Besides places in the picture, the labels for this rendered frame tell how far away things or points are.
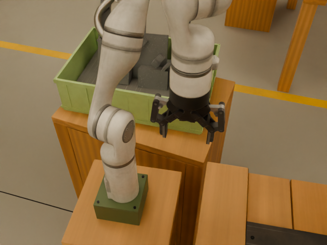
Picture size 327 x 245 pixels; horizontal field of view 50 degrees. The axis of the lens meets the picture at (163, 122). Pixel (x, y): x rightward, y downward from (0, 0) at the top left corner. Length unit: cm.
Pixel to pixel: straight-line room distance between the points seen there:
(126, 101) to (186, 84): 83
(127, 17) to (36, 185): 172
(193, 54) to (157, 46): 99
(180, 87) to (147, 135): 84
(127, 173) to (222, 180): 35
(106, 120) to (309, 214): 69
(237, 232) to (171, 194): 25
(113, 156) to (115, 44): 28
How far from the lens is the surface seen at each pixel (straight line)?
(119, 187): 101
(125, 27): 79
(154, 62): 151
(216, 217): 110
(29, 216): 226
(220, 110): 66
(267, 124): 267
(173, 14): 52
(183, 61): 57
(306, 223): 118
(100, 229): 114
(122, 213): 109
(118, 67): 81
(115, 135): 83
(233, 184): 117
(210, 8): 53
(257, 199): 118
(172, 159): 140
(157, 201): 117
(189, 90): 60
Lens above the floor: 185
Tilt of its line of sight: 46 degrees down
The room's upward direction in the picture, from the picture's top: straight up
